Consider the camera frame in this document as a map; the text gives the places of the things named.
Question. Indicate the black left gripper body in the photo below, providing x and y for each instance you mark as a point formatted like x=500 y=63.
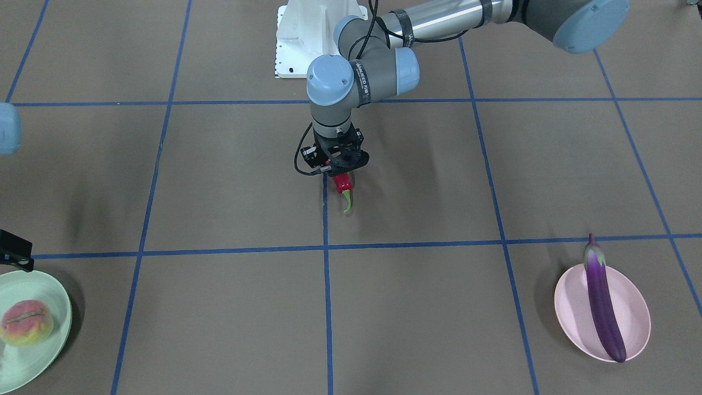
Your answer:
x=311 y=157

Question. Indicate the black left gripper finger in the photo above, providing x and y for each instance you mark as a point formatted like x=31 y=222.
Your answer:
x=336 y=168

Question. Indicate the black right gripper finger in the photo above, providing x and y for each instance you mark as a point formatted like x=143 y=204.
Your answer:
x=16 y=252

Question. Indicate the red chili pepper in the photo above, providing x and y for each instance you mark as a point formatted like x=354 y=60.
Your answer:
x=344 y=187

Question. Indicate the yellow pink peach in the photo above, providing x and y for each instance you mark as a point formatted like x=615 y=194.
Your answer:
x=26 y=323

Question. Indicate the purple eggplant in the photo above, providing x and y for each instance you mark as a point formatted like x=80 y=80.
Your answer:
x=600 y=301

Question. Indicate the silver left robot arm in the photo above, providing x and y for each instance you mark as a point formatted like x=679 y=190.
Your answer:
x=376 y=59

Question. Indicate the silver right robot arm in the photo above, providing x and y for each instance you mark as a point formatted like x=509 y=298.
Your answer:
x=10 y=129

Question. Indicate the green plate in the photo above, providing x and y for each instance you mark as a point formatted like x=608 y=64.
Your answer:
x=22 y=365

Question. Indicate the pink plate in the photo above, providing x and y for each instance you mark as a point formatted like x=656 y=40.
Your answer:
x=573 y=313

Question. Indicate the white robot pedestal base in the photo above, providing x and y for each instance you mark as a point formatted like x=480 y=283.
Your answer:
x=305 y=30

